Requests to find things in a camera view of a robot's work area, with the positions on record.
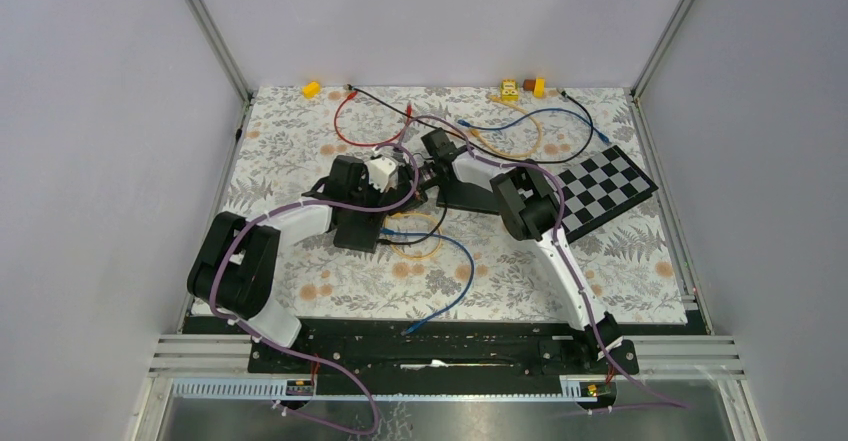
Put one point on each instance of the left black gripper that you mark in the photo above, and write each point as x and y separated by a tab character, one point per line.
375	193

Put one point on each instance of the black network switch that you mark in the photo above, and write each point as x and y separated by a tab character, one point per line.
357	231
467	197

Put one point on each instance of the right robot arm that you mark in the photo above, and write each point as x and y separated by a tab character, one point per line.
531	203

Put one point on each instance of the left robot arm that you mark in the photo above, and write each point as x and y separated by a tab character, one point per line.
234	269

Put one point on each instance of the floral patterned table mat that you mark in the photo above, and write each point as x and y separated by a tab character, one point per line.
474	270

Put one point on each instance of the yellow toy brick with face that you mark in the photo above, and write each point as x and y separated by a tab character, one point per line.
509	90

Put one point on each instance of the yellow brown toy block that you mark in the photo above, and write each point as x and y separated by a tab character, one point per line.
535	86

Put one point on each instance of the black white checkerboard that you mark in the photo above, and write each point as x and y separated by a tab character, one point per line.
600	189

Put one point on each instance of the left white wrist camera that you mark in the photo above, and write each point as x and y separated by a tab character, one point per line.
381	171

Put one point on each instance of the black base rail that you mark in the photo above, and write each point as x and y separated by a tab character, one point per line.
451	358

